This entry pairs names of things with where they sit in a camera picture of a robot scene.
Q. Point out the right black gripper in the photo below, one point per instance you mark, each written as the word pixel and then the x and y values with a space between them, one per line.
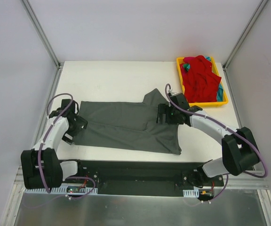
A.
pixel 162 114

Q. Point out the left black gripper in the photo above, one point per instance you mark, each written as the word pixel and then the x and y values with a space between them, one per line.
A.
pixel 78 125

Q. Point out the dark grey t shirt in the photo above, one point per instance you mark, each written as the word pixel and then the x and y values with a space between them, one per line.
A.
pixel 128 125

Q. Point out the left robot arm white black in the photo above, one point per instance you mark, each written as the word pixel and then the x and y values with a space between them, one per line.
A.
pixel 40 165

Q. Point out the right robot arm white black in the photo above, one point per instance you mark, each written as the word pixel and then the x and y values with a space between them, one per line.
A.
pixel 239 150

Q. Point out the red t shirt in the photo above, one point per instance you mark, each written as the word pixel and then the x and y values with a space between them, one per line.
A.
pixel 200 80

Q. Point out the teal t shirt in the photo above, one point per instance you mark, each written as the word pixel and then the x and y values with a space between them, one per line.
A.
pixel 220 93

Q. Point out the magenta t shirt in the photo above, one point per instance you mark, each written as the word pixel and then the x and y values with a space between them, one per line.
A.
pixel 187 60

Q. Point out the left aluminium frame post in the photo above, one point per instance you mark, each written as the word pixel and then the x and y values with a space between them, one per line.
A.
pixel 40 32

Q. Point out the aluminium frame post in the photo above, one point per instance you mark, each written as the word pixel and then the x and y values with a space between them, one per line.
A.
pixel 40 32
pixel 252 21

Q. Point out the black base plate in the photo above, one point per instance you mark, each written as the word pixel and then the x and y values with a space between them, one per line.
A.
pixel 167 179

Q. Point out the left white cable duct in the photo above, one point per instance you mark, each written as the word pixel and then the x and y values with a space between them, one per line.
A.
pixel 70 190

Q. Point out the white cable duct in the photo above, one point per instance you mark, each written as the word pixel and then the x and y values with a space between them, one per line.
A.
pixel 192 193
pixel 70 190

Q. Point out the right white cable duct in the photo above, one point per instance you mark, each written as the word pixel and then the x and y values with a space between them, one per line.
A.
pixel 192 193

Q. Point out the front aluminium rail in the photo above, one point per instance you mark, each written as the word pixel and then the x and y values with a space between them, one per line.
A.
pixel 242 182

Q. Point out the right aluminium frame post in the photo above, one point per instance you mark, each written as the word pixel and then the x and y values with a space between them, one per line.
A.
pixel 252 21

